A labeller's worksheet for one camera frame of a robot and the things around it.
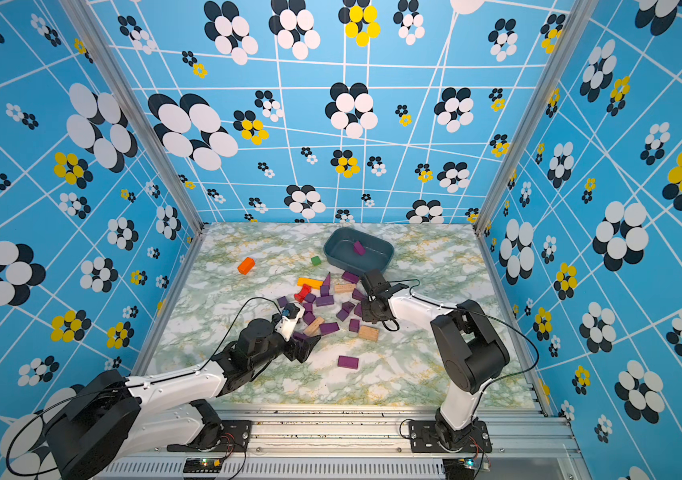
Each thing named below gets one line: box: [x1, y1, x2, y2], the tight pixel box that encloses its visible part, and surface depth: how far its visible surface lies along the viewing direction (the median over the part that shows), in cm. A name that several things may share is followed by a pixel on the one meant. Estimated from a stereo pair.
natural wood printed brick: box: [335, 283, 356, 294], surface depth 102 cm
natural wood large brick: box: [358, 325, 379, 341], surface depth 91 cm
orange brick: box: [238, 257, 255, 275], surface depth 110 cm
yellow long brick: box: [297, 277, 324, 289], surface depth 104 cm
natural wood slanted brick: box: [304, 316, 325, 337], surface depth 93 cm
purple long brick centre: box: [319, 322, 340, 336], surface depth 95 cm
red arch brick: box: [294, 283, 312, 303], surface depth 103 cm
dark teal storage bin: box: [324, 227, 395, 275], surface depth 114 cm
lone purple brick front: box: [337, 355, 359, 369], surface depth 87 cm
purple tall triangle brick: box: [320, 272, 331, 297], surface depth 103 cm
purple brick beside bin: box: [341, 271, 360, 284], surface depth 106 cm
